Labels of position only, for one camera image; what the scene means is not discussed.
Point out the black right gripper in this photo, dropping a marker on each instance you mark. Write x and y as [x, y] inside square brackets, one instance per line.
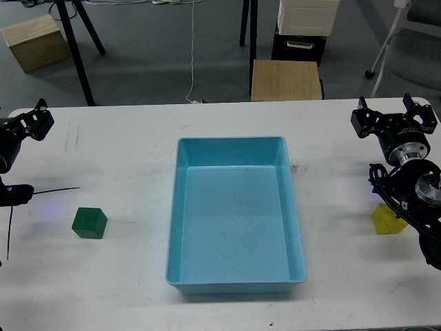
[400, 136]

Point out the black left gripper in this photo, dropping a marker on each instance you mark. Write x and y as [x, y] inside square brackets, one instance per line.
[35, 124]

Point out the yellow wooden cube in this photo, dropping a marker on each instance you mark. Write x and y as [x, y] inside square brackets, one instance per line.
[385, 220]

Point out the green wooden cube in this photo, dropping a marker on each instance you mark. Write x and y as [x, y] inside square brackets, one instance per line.
[89, 223]

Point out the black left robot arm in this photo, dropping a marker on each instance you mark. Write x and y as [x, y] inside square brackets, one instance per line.
[35, 124]

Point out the wooden box left floor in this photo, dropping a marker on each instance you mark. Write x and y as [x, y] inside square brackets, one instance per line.
[36, 43]

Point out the white appliance box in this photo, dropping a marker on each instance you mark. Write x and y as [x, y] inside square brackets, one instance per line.
[307, 17]

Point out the grey office chair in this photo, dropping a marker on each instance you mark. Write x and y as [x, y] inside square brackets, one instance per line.
[410, 54]

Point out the black stand legs centre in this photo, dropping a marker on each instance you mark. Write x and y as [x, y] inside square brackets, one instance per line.
[249, 24]

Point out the light blue plastic bin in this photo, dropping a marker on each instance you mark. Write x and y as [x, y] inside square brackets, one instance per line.
[234, 226]

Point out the black storage box with handle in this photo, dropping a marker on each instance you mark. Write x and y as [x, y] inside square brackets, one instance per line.
[298, 48]

